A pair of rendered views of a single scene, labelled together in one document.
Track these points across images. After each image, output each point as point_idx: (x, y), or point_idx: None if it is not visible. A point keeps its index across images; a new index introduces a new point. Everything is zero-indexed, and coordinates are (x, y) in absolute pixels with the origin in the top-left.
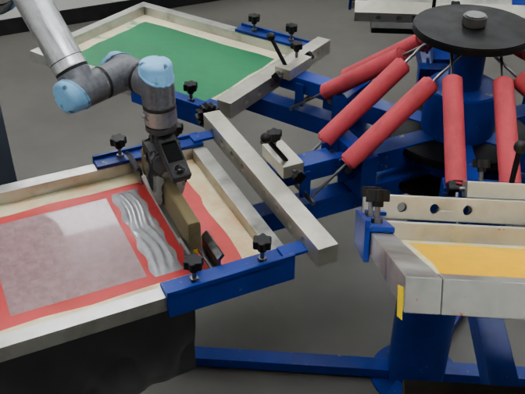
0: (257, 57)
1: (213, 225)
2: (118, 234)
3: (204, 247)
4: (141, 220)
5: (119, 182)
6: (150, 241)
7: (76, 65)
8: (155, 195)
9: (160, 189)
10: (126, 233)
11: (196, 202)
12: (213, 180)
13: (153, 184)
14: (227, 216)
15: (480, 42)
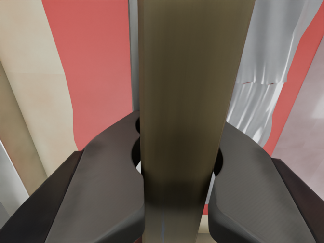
0: None
1: (59, 1)
2: (316, 89)
3: None
4: (237, 116)
5: (207, 223)
6: (277, 7)
7: None
8: (247, 137)
9: (227, 153)
10: (296, 87)
11: (87, 122)
12: (27, 166)
13: (289, 193)
14: (8, 25)
15: None
